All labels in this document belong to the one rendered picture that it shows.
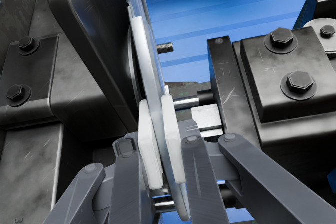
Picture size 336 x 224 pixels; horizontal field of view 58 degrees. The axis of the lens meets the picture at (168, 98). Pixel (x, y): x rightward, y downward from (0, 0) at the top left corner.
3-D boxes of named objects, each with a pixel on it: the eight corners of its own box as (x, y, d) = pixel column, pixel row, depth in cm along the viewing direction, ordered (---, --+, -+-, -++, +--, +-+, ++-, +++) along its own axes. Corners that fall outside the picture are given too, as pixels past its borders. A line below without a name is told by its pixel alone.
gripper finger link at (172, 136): (165, 137, 16) (179, 134, 15) (161, 95, 22) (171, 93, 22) (176, 186, 16) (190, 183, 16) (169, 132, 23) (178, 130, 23)
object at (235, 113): (213, 180, 31) (268, 172, 30) (188, 38, 42) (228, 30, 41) (218, 213, 44) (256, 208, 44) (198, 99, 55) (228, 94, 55)
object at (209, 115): (195, 136, 39) (223, 131, 39) (190, 104, 42) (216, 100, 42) (197, 146, 42) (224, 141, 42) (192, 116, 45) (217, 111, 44)
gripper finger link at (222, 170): (184, 163, 14) (247, 150, 14) (176, 121, 19) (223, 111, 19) (190, 190, 15) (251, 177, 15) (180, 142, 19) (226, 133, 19)
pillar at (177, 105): (141, 113, 52) (223, 99, 50) (140, 102, 53) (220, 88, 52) (144, 119, 54) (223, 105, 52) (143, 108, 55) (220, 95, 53)
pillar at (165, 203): (146, 213, 43) (246, 199, 41) (145, 197, 44) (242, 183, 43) (149, 216, 45) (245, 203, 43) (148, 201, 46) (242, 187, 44)
